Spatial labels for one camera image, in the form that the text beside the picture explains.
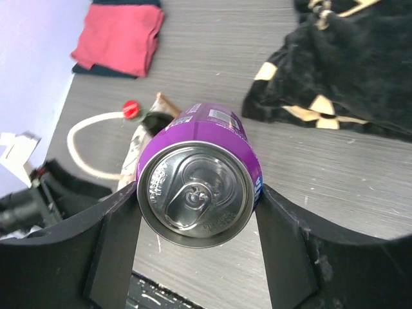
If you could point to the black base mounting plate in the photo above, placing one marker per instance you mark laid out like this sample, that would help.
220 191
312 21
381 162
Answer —
144 293

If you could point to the black floral fleece blanket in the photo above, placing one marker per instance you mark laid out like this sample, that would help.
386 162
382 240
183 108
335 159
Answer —
347 65

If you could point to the folded dark teal cloth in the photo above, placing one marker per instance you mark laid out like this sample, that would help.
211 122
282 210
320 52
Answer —
96 71

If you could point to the folded red cloth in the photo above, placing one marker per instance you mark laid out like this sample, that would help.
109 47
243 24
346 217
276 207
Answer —
119 38

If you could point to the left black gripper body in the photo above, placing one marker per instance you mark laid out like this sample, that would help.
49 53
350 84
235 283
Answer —
55 195

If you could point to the purple soda can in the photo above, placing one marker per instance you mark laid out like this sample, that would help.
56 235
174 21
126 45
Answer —
199 180

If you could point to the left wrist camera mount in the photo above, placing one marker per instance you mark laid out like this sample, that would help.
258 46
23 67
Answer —
15 157

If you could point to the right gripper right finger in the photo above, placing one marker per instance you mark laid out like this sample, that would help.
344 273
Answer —
311 262

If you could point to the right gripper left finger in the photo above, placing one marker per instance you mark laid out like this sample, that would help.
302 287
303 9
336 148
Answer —
84 261

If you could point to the glass cola bottle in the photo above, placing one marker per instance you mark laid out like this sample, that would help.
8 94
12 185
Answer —
132 111

